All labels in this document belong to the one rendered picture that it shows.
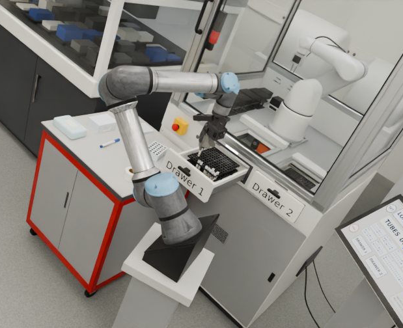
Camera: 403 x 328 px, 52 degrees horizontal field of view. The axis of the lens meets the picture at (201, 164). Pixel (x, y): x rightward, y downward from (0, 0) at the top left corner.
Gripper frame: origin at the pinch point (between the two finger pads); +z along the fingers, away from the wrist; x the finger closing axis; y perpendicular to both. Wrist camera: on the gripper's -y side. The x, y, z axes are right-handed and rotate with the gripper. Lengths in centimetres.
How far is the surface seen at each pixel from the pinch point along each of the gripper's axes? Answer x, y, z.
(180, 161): -10.8, -1.2, 6.3
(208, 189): -10.6, 17.5, 8.6
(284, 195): 21.6, 40.1, 6.1
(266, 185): 21.5, 29.8, 7.5
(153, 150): -0.7, -24.7, 18.5
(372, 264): 5, 88, -2
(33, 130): 4, -129, 74
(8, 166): -14, -125, 98
